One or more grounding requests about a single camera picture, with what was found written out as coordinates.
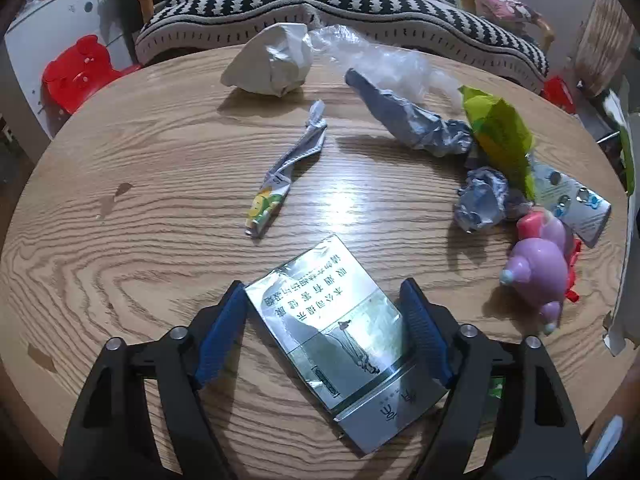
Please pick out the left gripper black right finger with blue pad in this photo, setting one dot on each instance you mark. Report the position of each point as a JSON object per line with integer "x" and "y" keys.
{"x": 536, "y": 434}

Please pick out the pink purple pig toy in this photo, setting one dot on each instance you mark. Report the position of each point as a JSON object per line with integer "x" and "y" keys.
{"x": 537, "y": 265}

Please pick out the silver green cigarette pack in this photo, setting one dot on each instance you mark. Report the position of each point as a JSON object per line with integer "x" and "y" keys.
{"x": 348, "y": 343}

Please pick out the white blue blister pack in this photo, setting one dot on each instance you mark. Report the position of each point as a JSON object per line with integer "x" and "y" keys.
{"x": 581, "y": 209}

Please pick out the twisted yellow green wrapper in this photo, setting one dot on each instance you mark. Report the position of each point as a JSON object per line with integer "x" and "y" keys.
{"x": 278, "y": 179}

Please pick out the green toy car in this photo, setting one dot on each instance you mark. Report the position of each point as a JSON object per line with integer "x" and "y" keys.
{"x": 496, "y": 387}

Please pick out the red plastic toy piece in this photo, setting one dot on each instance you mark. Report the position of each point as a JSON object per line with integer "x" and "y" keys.
{"x": 570, "y": 293}

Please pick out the small crumpled foil ball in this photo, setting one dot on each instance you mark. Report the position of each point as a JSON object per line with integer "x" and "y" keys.
{"x": 481, "y": 200}

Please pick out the yellow green snack bag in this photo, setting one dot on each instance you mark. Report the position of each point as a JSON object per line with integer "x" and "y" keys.
{"x": 506, "y": 141}

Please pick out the crumpled silver blue foil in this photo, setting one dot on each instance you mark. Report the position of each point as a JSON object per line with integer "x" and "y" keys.
{"x": 410, "y": 124}

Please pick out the red bag on floor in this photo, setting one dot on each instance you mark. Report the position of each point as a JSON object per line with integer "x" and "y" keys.
{"x": 556, "y": 91}

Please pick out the red plastic child chair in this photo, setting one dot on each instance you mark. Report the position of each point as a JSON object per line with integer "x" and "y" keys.
{"x": 79, "y": 72}

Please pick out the crumpled white paper ball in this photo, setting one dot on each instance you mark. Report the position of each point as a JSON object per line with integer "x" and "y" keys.
{"x": 273, "y": 63}

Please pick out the beige patterned curtain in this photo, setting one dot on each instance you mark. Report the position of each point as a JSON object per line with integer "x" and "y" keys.
{"x": 603, "y": 45}

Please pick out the clear crumpled plastic bag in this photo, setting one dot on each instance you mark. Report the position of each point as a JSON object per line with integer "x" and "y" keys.
{"x": 408, "y": 73}

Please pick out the pink cartoon pillow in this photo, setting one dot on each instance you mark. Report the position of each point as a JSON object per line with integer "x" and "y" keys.
{"x": 502, "y": 11}

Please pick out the black white striped sofa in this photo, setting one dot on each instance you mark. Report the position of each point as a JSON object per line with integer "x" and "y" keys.
{"x": 441, "y": 27}

